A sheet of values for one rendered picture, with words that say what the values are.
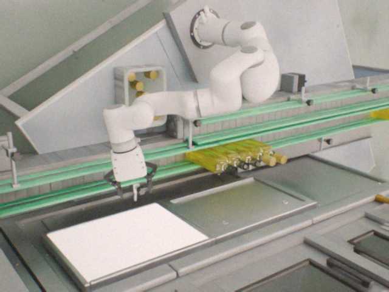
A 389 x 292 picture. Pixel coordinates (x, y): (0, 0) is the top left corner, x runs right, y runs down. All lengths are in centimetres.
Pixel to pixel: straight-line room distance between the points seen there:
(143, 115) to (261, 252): 54
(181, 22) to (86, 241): 88
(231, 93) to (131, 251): 54
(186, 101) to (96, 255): 51
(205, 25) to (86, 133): 60
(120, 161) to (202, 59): 67
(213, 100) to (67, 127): 61
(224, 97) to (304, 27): 111
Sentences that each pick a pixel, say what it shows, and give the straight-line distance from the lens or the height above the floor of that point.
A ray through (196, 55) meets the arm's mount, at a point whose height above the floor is 79.
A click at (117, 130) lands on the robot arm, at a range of 142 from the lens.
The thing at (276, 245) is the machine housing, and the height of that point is 142.
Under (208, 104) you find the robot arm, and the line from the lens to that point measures 136.
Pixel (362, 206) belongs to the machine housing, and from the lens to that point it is 188.
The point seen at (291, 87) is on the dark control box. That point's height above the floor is 82.
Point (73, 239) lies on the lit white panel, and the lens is 153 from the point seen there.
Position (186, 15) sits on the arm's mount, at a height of 80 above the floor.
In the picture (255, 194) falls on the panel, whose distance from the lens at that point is 182.
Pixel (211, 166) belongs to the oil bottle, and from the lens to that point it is 175.
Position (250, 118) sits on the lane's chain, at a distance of 205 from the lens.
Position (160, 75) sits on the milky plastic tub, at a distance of 181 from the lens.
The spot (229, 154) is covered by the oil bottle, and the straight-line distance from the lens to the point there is 176.
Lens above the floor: 234
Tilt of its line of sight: 50 degrees down
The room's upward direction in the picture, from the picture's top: 114 degrees clockwise
